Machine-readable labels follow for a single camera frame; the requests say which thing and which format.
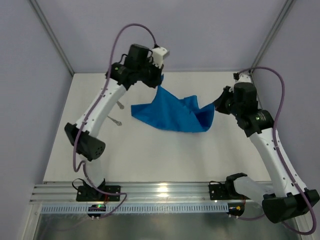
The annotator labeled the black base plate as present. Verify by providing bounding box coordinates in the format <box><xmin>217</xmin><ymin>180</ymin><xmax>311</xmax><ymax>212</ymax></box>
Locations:
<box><xmin>76</xmin><ymin>184</ymin><xmax>121</xmax><ymax>202</ymax></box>
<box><xmin>208</xmin><ymin>181</ymin><xmax>232</xmax><ymax>201</ymax></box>

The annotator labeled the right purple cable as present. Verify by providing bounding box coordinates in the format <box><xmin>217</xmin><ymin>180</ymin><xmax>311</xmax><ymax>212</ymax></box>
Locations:
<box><xmin>236</xmin><ymin>66</ymin><xmax>317</xmax><ymax>235</ymax></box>

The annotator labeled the blue cloth napkin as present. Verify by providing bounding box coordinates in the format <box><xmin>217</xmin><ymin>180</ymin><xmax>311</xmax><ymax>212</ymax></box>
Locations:
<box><xmin>130</xmin><ymin>86</ymin><xmax>215</xmax><ymax>133</ymax></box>

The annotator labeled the silver table knife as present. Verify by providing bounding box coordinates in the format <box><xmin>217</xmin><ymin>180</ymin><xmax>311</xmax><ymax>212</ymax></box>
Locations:
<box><xmin>116</xmin><ymin>101</ymin><xmax>125</xmax><ymax>110</ymax></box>

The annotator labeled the left aluminium frame post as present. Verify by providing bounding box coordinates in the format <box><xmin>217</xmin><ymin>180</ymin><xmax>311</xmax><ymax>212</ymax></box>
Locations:
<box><xmin>27</xmin><ymin>0</ymin><xmax>75</xmax><ymax>77</ymax></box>

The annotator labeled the left black controller board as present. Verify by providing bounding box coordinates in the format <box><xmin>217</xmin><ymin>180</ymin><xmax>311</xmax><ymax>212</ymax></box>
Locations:
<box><xmin>87</xmin><ymin>203</ymin><xmax>106</xmax><ymax>218</ymax></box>

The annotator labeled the slotted grey cable duct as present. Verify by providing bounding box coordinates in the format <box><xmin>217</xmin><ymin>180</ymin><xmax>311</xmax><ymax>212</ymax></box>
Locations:
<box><xmin>40</xmin><ymin>202</ymin><xmax>228</xmax><ymax>214</ymax></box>

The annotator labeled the right aluminium frame post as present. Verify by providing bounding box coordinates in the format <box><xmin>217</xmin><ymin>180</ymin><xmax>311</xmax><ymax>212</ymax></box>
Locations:
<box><xmin>251</xmin><ymin>0</ymin><xmax>297</xmax><ymax>68</ymax></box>

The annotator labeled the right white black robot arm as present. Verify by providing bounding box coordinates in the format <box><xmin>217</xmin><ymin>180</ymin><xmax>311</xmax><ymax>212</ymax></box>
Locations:
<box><xmin>213</xmin><ymin>82</ymin><xmax>320</xmax><ymax>223</ymax></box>

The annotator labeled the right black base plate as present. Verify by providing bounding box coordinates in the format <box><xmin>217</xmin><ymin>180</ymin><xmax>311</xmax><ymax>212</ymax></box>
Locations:
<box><xmin>208</xmin><ymin>181</ymin><xmax>232</xmax><ymax>201</ymax></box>

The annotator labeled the silver fork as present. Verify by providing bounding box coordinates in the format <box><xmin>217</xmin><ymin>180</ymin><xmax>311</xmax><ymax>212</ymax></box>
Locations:
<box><xmin>108</xmin><ymin>116</ymin><xmax>122</xmax><ymax>126</ymax></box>

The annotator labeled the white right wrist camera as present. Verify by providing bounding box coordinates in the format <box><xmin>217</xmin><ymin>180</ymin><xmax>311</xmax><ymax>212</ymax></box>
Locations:
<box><xmin>233</xmin><ymin>72</ymin><xmax>253</xmax><ymax>84</ymax></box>

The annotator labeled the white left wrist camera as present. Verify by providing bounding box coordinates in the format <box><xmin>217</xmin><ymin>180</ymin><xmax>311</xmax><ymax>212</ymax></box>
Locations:
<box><xmin>151</xmin><ymin>46</ymin><xmax>170</xmax><ymax>69</ymax></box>

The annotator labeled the aluminium front rail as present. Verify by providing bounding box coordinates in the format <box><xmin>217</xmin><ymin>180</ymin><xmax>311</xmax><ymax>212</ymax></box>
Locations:
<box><xmin>29</xmin><ymin>180</ymin><xmax>250</xmax><ymax>203</ymax></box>

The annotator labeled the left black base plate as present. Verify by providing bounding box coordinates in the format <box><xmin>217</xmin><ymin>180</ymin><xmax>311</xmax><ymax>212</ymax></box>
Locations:
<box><xmin>76</xmin><ymin>184</ymin><xmax>121</xmax><ymax>202</ymax></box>

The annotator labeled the black controller board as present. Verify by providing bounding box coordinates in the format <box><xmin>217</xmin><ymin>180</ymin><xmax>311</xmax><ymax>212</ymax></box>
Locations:
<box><xmin>87</xmin><ymin>203</ymin><xmax>106</xmax><ymax>218</ymax></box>
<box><xmin>226</xmin><ymin>204</ymin><xmax>245</xmax><ymax>217</ymax></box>

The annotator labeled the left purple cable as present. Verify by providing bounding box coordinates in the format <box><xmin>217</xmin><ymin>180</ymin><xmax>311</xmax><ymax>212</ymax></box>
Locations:
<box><xmin>72</xmin><ymin>23</ymin><xmax>157</xmax><ymax>223</ymax></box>

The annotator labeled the aluminium frame post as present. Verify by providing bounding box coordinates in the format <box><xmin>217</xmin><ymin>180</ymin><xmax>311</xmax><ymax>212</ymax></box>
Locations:
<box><xmin>251</xmin><ymin>0</ymin><xmax>297</xmax><ymax>68</ymax></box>
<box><xmin>27</xmin><ymin>0</ymin><xmax>75</xmax><ymax>77</ymax></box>

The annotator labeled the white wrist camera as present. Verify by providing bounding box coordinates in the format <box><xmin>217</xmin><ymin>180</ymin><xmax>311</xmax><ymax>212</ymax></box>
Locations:
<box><xmin>151</xmin><ymin>46</ymin><xmax>170</xmax><ymax>69</ymax></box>
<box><xmin>233</xmin><ymin>72</ymin><xmax>253</xmax><ymax>84</ymax></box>

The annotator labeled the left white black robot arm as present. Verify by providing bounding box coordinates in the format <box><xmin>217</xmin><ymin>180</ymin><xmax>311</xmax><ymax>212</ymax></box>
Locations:
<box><xmin>64</xmin><ymin>44</ymin><xmax>169</xmax><ymax>200</ymax></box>

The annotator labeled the right black controller board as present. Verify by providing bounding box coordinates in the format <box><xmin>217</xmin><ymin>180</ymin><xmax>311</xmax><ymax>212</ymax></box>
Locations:
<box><xmin>226</xmin><ymin>204</ymin><xmax>245</xmax><ymax>217</ymax></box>

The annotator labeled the purple cable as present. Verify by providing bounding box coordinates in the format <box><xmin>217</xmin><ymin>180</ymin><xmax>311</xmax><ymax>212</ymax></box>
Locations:
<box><xmin>236</xmin><ymin>66</ymin><xmax>317</xmax><ymax>235</ymax></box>
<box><xmin>72</xmin><ymin>23</ymin><xmax>157</xmax><ymax>223</ymax></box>

